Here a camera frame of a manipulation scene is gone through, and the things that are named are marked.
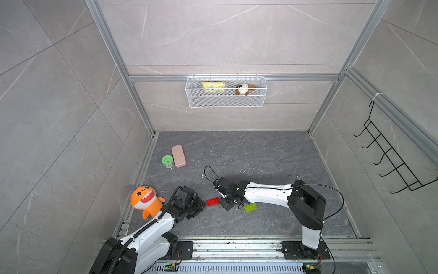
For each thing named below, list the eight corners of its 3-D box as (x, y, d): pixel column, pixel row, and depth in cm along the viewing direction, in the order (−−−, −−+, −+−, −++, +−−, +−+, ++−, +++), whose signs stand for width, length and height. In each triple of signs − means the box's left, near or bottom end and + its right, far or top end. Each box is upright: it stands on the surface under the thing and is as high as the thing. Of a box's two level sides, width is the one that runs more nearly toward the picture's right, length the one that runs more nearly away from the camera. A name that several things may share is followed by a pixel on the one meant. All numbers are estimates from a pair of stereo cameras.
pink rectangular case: (176, 169, 103) (175, 166, 101) (171, 149, 113) (170, 146, 111) (187, 165, 105) (186, 163, 103) (182, 146, 115) (181, 143, 113)
